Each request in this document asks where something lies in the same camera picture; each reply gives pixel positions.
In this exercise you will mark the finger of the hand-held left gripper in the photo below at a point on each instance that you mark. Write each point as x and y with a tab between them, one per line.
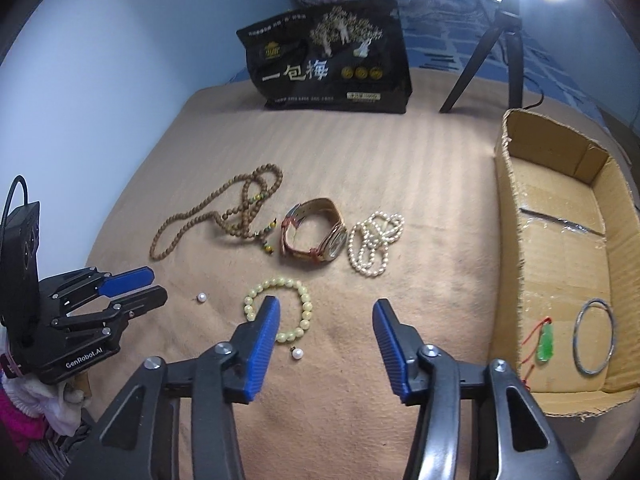
127	280
145	299

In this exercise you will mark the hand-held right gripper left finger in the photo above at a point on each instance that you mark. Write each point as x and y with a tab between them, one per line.
260	350

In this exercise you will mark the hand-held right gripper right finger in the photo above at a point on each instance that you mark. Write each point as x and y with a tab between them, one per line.
392	350

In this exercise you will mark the brown leather wristwatch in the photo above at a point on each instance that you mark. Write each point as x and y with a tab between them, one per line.
332	240

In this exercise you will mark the cardboard box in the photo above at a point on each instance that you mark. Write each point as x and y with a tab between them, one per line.
555	260

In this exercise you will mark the person's left forearm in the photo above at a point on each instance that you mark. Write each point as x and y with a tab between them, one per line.
20	410

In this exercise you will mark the silver bangle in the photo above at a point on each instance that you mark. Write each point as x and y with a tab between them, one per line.
576	345

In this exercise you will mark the black snack bag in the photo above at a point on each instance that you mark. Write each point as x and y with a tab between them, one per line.
325	70

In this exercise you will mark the blue patterned bed sheet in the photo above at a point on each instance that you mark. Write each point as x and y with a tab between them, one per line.
440	55

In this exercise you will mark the black tripod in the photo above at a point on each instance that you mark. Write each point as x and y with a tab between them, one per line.
515	60

